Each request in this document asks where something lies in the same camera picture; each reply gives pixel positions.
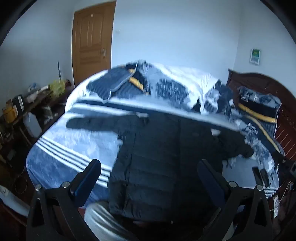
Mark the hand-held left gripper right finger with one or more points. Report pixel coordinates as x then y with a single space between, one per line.
209 178

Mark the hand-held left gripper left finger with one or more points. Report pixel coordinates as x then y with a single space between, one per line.
86 180

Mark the black puffer jacket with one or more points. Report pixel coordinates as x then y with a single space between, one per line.
161 150

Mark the blue patterned bed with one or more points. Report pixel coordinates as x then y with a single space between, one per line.
81 143

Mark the person's grey trouser leg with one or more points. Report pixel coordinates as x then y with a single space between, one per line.
101 222

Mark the dark flat device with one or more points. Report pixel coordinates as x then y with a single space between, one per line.
264 178
256 176

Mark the white rounded object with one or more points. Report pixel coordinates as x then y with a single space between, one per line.
13 201

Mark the white plastic jug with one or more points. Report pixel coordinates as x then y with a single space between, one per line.
32 126

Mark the navy pillow with yellow stripe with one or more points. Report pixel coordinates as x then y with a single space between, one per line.
256 104

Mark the dark wooden headboard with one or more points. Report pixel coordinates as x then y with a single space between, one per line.
286 129

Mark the cluttered wooden side table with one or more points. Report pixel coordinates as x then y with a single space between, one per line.
37 98

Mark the yellow plastic bag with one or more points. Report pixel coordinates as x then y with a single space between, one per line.
57 88

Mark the blue striped pillow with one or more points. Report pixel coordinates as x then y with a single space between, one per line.
108 83

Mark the yellow container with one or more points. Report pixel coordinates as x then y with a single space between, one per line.
10 113

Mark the folded blue white quilt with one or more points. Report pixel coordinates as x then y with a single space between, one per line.
175 78

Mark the thin metal rod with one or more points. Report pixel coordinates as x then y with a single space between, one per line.
60 70

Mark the brown wooden door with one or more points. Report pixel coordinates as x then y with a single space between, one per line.
90 41

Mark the framed wall picture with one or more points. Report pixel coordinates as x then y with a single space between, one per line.
255 56

